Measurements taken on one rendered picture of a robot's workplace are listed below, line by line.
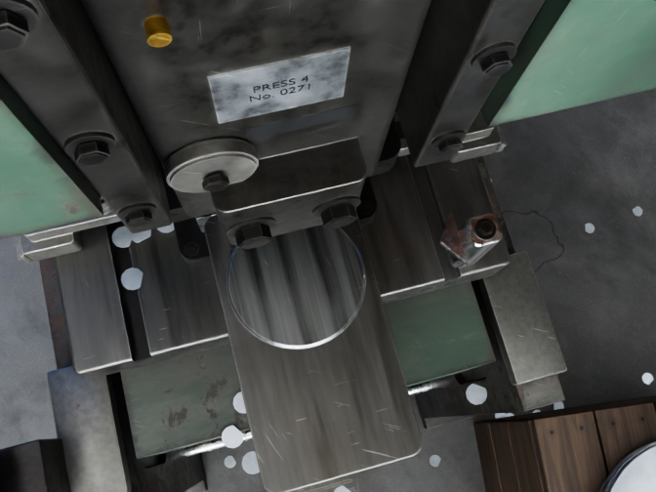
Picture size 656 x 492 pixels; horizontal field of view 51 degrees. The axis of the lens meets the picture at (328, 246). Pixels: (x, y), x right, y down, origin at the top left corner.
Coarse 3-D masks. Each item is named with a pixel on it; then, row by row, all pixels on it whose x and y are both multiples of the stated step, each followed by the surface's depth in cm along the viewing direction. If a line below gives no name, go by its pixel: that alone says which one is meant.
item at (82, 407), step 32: (64, 320) 76; (64, 352) 75; (64, 384) 72; (96, 384) 72; (64, 416) 71; (96, 416) 71; (128, 416) 80; (64, 448) 70; (96, 448) 70; (128, 448) 76; (96, 480) 70; (128, 480) 71; (160, 480) 89; (192, 480) 115
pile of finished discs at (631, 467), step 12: (648, 444) 101; (636, 456) 99; (648, 456) 99; (624, 468) 98; (636, 468) 98; (648, 468) 99; (612, 480) 99; (624, 480) 98; (636, 480) 98; (648, 480) 98
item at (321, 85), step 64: (128, 0) 26; (192, 0) 27; (256, 0) 28; (320, 0) 29; (384, 0) 30; (128, 64) 30; (192, 64) 31; (256, 64) 33; (320, 64) 34; (384, 64) 36; (192, 128) 37; (256, 128) 39; (320, 128) 42; (384, 128) 44; (192, 192) 43; (256, 192) 43; (320, 192) 44
